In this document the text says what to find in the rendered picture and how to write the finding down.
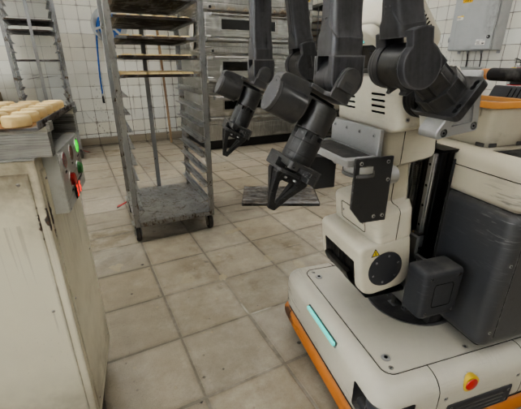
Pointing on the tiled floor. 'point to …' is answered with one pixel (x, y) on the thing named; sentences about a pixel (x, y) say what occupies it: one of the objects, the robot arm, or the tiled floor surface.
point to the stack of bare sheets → (308, 198)
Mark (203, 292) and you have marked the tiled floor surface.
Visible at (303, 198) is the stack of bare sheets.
